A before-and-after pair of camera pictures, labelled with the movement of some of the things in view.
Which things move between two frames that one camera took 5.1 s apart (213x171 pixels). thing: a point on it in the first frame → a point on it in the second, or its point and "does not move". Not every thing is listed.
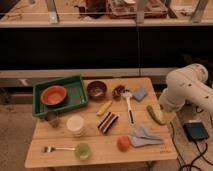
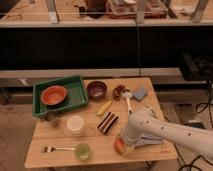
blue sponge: x=140 y=94 does not move
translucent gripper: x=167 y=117 → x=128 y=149
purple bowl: x=96 y=89 does not move
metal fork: x=50 y=148 does not move
